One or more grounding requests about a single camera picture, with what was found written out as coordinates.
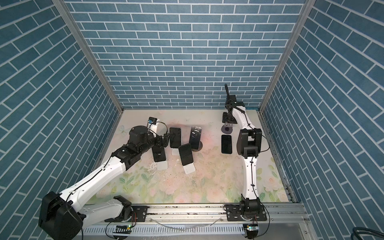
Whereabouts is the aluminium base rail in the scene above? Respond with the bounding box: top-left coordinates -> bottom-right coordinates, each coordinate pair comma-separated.
75,203 -> 317,240

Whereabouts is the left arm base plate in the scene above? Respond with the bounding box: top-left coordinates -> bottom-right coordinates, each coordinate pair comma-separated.
105,206 -> 149,223

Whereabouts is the white slotted cable duct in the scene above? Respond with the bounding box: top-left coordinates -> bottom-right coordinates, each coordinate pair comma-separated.
78,224 -> 245,237

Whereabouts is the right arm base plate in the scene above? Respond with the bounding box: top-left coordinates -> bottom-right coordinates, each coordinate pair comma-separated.
223,204 -> 268,222

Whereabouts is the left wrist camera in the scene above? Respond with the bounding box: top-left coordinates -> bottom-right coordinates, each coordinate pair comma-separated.
147,117 -> 158,129

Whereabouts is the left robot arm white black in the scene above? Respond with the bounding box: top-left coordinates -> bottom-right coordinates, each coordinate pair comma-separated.
38,126 -> 171,240

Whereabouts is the white stand left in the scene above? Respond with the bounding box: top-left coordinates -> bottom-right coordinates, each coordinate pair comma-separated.
157,161 -> 168,171

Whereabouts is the white stand back centre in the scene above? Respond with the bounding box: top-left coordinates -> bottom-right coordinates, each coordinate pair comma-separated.
172,149 -> 180,156

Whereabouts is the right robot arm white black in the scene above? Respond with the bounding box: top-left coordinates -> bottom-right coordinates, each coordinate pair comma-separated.
221,94 -> 263,221

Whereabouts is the phone on dark round stand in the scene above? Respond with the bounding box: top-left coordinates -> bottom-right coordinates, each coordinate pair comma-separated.
189,126 -> 202,150

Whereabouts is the dark round phone stand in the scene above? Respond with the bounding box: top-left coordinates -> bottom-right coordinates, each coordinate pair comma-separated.
195,142 -> 203,152

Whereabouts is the white stand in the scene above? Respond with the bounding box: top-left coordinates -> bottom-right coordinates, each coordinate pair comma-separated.
157,161 -> 168,171
183,163 -> 196,175
172,149 -> 180,156

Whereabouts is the white stand front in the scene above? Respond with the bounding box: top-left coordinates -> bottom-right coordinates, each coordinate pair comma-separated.
183,163 -> 196,175

